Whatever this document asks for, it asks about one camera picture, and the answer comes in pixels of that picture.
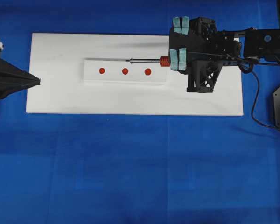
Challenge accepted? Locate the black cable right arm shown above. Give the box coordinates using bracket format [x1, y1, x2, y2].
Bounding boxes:
[189, 51, 280, 131]

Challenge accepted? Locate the white base board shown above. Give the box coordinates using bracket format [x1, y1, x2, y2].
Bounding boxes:
[26, 33, 244, 116]

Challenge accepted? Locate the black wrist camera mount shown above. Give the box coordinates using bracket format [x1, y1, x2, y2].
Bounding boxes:
[186, 58, 245, 94]

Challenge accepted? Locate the blue table cloth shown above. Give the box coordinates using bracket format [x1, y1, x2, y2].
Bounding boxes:
[0, 0, 280, 224]

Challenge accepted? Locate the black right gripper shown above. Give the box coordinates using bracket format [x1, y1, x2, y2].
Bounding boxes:
[169, 16, 243, 71]

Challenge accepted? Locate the red-handled soldering iron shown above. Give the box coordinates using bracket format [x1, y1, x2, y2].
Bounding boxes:
[125, 56, 170, 67]

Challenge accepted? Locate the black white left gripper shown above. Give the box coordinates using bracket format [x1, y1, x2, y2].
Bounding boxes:
[0, 42, 40, 99]

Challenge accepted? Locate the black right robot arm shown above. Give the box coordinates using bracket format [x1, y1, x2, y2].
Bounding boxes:
[168, 16, 280, 72]

